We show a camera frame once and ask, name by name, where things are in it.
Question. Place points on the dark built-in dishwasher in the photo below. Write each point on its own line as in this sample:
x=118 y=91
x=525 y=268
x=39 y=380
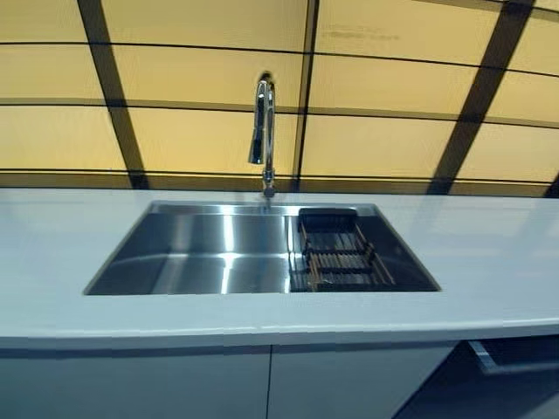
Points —
x=493 y=384

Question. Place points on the black sink drying rack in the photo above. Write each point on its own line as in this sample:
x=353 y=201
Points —
x=340 y=257

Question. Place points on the chrome gooseneck kitchen faucet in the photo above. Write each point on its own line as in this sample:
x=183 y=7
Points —
x=266 y=131

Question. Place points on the stainless steel sink basin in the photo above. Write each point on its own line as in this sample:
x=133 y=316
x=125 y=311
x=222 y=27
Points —
x=209 y=253

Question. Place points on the white cabinet door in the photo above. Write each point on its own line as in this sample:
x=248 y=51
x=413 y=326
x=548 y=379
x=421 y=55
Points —
x=153 y=384
x=349 y=384

